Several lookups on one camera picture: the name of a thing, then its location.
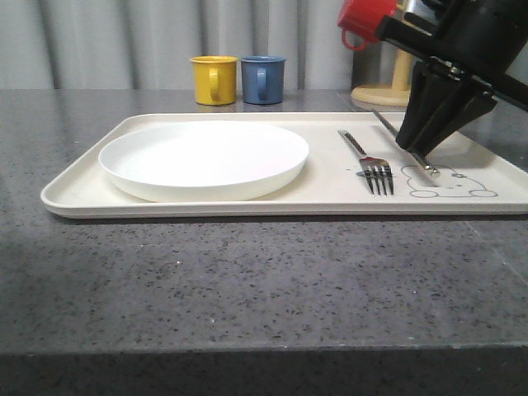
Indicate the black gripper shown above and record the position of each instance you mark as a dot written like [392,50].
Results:
[480,38]

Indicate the silver table knife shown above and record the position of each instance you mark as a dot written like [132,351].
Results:
[427,167]

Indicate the silver fork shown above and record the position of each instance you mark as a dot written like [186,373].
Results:
[376,171]

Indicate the white round plate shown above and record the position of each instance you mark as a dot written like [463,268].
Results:
[197,161]

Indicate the wooden mug tree stand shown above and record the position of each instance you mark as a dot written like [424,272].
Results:
[397,92]

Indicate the red mug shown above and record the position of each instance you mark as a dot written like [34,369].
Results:
[362,18]

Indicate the cream rabbit serving tray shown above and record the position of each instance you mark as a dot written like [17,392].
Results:
[472,180]

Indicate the blue mug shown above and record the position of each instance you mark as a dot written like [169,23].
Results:
[263,79]

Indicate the yellow mug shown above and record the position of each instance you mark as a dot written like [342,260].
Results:
[215,78]

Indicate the grey curtain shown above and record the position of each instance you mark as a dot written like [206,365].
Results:
[149,44]

